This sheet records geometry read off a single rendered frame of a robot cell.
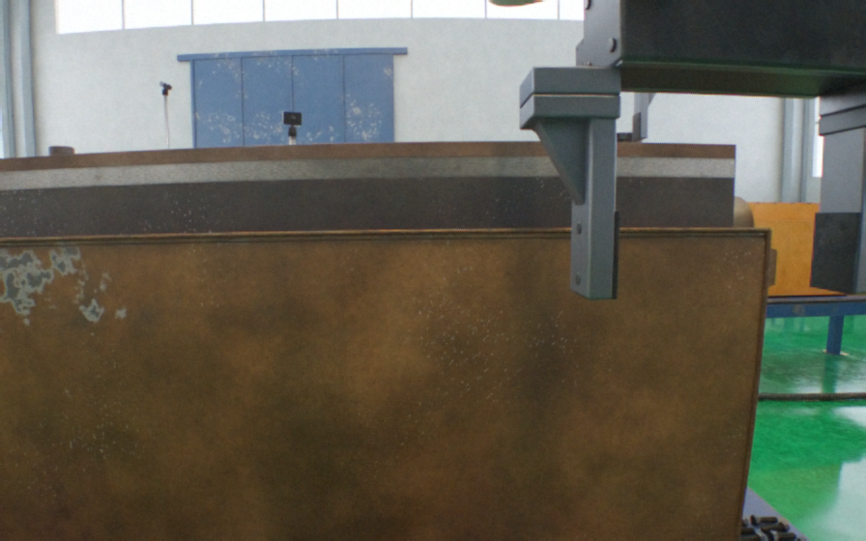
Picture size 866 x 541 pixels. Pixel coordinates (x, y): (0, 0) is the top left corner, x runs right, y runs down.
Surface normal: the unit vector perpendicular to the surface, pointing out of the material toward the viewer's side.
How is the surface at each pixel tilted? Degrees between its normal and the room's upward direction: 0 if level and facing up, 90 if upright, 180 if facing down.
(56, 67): 90
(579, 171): 90
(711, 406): 90
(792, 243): 90
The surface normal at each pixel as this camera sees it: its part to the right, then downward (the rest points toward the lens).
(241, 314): 0.00, 0.11
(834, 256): -1.00, 0.01
